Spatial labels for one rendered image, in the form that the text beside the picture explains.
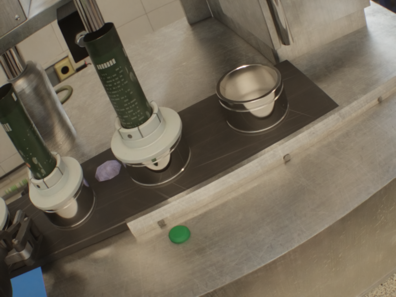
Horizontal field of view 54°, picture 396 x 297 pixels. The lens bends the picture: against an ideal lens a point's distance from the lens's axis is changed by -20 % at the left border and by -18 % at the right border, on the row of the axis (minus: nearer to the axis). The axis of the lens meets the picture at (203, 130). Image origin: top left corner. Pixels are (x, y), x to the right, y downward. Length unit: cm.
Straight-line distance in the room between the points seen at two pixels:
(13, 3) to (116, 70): 16
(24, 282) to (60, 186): 72
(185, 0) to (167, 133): 32
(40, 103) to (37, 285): 64
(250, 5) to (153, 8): 150
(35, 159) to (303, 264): 27
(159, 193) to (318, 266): 17
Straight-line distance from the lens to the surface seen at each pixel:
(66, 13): 43
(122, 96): 40
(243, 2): 53
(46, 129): 56
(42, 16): 47
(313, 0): 53
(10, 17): 47
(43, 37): 195
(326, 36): 59
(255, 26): 53
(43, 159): 43
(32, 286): 110
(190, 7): 72
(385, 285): 65
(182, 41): 68
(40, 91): 54
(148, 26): 202
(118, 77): 39
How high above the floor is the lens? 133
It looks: 38 degrees down
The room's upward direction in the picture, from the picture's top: 22 degrees counter-clockwise
